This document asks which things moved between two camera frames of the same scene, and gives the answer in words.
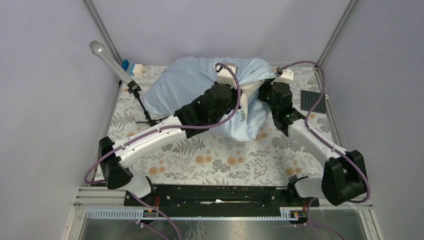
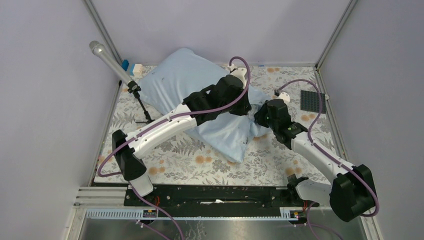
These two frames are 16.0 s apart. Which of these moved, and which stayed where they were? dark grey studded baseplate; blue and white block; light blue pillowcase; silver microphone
Moved: light blue pillowcase
Stayed: dark grey studded baseplate; silver microphone; blue and white block
